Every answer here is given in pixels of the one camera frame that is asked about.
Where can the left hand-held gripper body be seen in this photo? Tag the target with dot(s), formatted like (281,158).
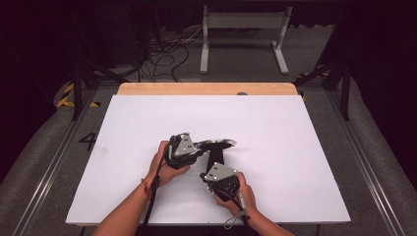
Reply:
(185,147)

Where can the yellow black hazard tape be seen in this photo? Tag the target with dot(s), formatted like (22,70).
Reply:
(65,104)
(308,74)

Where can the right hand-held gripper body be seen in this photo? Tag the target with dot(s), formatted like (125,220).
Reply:
(223,178)

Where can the white table sheet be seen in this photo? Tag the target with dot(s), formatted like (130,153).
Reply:
(262,124)

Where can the oval silver picture frame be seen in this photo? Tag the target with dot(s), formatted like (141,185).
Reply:
(218,154)

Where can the aluminium floor rail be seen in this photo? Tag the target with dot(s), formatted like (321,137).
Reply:
(367,173)
(49,173)

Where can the person's right hand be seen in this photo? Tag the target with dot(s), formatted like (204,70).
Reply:
(247,200)

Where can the person's left hand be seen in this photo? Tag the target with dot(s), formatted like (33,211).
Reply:
(164,172)

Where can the black metal stand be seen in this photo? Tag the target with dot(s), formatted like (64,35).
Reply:
(77,95)
(345,95)

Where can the wooden table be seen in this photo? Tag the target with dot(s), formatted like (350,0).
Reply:
(196,88)

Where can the white metal stand frame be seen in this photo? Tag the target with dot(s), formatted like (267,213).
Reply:
(246,20)

